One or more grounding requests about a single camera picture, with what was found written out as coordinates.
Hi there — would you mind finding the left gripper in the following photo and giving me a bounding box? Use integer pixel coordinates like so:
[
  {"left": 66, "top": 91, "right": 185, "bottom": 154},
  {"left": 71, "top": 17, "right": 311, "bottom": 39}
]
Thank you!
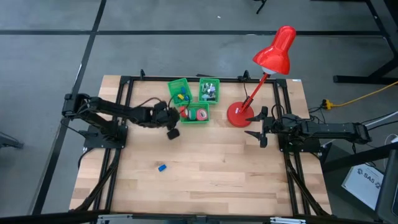
[{"left": 152, "top": 101, "right": 181, "bottom": 141}]

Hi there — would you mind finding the black stand leg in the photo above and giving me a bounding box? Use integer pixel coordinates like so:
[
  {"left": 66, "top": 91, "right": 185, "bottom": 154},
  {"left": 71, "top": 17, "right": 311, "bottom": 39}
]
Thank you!
[{"left": 255, "top": 0, "right": 268, "bottom": 15}]

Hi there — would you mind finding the red desk lamp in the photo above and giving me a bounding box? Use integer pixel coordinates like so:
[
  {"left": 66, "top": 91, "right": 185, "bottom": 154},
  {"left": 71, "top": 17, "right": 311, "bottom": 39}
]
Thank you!
[{"left": 226, "top": 25, "right": 297, "bottom": 128}]

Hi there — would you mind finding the silver bracket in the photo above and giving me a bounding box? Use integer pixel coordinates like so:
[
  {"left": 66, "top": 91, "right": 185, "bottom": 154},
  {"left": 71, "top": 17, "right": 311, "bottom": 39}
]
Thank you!
[
  {"left": 96, "top": 213, "right": 131, "bottom": 224},
  {"left": 270, "top": 217, "right": 307, "bottom": 224}
]

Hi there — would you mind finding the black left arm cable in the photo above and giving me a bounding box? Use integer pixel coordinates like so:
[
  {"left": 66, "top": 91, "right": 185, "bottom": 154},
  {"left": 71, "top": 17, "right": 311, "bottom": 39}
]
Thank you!
[{"left": 132, "top": 95, "right": 191, "bottom": 110}]

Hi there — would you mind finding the black table leg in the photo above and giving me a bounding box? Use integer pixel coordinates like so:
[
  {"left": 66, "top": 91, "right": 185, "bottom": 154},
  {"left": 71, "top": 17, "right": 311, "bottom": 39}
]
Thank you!
[{"left": 322, "top": 141, "right": 398, "bottom": 175}]

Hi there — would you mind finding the black lamp cable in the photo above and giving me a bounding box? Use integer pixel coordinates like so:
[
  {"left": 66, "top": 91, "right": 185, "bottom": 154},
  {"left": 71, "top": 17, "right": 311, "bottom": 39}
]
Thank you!
[{"left": 236, "top": 74, "right": 251, "bottom": 102}]

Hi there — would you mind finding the grey metal foot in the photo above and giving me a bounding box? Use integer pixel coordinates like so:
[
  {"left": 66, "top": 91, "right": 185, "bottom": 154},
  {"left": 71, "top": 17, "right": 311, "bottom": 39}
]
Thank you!
[{"left": 0, "top": 132, "right": 24, "bottom": 149}]

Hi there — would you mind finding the black cable bundle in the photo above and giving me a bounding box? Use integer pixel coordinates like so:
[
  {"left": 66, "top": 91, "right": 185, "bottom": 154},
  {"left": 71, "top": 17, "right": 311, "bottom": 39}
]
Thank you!
[{"left": 292, "top": 104, "right": 398, "bottom": 169}]

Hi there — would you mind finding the green plastic basket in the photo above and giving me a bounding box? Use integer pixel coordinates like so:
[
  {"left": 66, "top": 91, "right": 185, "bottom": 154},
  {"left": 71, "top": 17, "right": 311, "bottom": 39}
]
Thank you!
[
  {"left": 179, "top": 102, "right": 211, "bottom": 124},
  {"left": 198, "top": 77, "right": 221, "bottom": 105},
  {"left": 167, "top": 77, "right": 193, "bottom": 107}
]

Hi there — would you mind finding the white metal bar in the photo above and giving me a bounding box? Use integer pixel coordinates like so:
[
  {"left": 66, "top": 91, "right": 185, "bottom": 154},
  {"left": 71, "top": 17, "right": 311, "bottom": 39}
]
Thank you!
[{"left": 360, "top": 110, "right": 398, "bottom": 131}]

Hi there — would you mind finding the pink tape roll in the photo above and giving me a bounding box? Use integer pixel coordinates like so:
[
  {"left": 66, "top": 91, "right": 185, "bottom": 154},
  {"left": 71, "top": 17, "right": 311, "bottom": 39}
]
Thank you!
[{"left": 195, "top": 108, "right": 209, "bottom": 121}]

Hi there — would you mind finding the yellow extension cord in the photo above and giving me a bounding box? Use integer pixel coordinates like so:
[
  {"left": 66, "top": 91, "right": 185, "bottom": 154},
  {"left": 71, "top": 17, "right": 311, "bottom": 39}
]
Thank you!
[{"left": 329, "top": 80, "right": 398, "bottom": 109}]

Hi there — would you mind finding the black screen panel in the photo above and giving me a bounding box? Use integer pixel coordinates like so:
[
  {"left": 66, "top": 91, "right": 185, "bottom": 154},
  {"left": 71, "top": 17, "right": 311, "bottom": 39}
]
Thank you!
[{"left": 374, "top": 149, "right": 398, "bottom": 223}]

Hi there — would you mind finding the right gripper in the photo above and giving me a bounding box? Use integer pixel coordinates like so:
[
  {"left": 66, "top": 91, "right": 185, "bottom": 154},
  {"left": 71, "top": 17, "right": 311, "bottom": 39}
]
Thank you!
[{"left": 244, "top": 106, "right": 289, "bottom": 149}]

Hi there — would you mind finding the white cardboard box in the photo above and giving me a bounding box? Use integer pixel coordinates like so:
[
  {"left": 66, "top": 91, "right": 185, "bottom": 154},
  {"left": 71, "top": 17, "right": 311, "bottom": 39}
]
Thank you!
[{"left": 341, "top": 163, "right": 385, "bottom": 211}]

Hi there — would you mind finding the black desk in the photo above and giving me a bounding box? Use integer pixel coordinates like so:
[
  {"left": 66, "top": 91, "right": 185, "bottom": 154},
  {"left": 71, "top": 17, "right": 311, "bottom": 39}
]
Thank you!
[{"left": 333, "top": 0, "right": 398, "bottom": 85}]

